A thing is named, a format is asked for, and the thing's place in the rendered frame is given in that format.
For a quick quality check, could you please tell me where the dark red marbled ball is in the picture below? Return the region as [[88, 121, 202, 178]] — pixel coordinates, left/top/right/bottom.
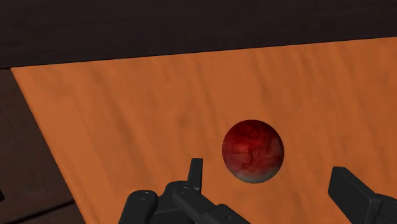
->
[[221, 119, 285, 185]]

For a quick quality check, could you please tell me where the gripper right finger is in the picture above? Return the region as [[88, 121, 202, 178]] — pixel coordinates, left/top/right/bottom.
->
[[328, 166, 397, 224]]

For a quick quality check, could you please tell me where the orange wooden table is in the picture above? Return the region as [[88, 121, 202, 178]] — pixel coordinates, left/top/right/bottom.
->
[[10, 36, 397, 224]]

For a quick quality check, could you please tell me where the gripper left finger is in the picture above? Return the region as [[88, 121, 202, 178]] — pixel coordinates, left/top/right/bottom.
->
[[118, 157, 251, 224]]

